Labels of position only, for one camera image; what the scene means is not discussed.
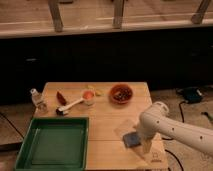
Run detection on yellow food piece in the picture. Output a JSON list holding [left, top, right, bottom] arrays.
[[87, 85, 103, 96]]

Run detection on orange bowl with beans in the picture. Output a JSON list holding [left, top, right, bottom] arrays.
[[109, 84, 133, 104]]

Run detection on green plastic tray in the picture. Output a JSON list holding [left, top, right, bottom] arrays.
[[14, 117, 89, 171]]

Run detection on blue sponge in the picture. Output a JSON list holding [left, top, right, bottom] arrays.
[[123, 132, 141, 148]]

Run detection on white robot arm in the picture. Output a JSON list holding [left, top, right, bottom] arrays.
[[136, 101, 213, 157]]

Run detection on wooden table leg right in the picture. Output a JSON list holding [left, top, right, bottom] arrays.
[[191, 0, 212, 24]]

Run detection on wooden table leg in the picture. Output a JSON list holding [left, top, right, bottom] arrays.
[[191, 0, 212, 24], [48, 0, 63, 32], [113, 0, 124, 29]]

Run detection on clear plastic bottle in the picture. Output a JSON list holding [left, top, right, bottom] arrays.
[[30, 88, 47, 113]]

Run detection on black power adapter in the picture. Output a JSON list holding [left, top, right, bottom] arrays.
[[177, 87, 203, 104]]

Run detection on wooden table leg left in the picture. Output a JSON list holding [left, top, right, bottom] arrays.
[[48, 0, 63, 32]]

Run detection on small orange cup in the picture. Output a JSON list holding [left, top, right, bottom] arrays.
[[83, 90, 94, 105]]

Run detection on wooden table leg middle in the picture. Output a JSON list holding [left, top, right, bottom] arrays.
[[113, 0, 124, 29]]

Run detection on black cable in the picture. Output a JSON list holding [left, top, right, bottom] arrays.
[[161, 99, 188, 171]]

